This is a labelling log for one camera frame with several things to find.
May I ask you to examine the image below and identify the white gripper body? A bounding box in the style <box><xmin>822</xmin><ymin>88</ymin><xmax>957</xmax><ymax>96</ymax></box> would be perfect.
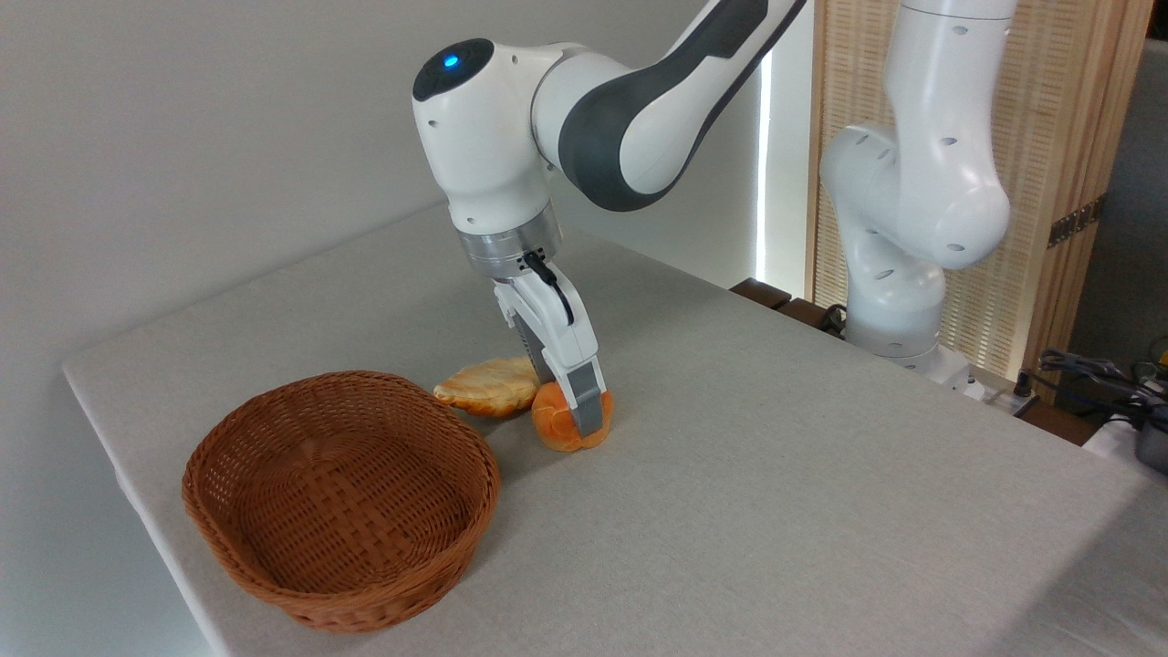
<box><xmin>493</xmin><ymin>265</ymin><xmax>601</xmax><ymax>375</ymax></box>

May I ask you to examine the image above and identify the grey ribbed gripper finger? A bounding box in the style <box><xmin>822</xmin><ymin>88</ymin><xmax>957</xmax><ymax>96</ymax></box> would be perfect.
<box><xmin>558</xmin><ymin>357</ymin><xmax>611</xmax><ymax>438</ymax></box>
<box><xmin>520</xmin><ymin>330</ymin><xmax>560</xmax><ymax>385</ymax></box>

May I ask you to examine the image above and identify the round orange knotted bread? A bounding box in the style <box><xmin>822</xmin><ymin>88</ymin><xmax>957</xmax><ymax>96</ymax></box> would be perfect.
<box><xmin>532</xmin><ymin>381</ymin><xmax>615</xmax><ymax>454</ymax></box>

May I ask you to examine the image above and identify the flat pale toasted bread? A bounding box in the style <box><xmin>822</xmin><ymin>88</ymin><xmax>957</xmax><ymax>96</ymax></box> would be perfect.
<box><xmin>433</xmin><ymin>357</ymin><xmax>542</xmax><ymax>419</ymax></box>

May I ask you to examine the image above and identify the brown woven wicker basket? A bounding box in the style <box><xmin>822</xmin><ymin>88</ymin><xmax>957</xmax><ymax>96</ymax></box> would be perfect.
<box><xmin>181</xmin><ymin>370</ymin><xmax>502</xmax><ymax>635</ymax></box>

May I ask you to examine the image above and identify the dark brown wooden furniture edge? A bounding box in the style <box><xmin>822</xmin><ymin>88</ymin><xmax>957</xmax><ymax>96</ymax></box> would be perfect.
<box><xmin>730</xmin><ymin>277</ymin><xmax>848</xmax><ymax>340</ymax></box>

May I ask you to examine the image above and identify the white power strip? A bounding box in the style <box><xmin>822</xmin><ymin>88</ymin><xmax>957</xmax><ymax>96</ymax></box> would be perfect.
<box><xmin>963</xmin><ymin>372</ymin><xmax>1041</xmax><ymax>413</ymax></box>

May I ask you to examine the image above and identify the black metal screen hinge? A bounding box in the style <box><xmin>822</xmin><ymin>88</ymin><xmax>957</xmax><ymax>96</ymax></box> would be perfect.
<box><xmin>1048</xmin><ymin>195</ymin><xmax>1106</xmax><ymax>249</ymax></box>

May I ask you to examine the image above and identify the wooden slat folding screen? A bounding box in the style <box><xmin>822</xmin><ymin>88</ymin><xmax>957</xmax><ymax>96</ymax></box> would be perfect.
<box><xmin>808</xmin><ymin>0</ymin><xmax>1155</xmax><ymax>402</ymax></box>

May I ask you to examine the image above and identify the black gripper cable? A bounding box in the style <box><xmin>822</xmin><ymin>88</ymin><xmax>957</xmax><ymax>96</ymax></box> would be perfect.
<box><xmin>522</xmin><ymin>253</ymin><xmax>576</xmax><ymax>328</ymax></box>

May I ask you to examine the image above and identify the black cable bundle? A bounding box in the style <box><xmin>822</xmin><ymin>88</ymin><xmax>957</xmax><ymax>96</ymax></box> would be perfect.
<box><xmin>1016</xmin><ymin>349</ymin><xmax>1168</xmax><ymax>432</ymax></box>

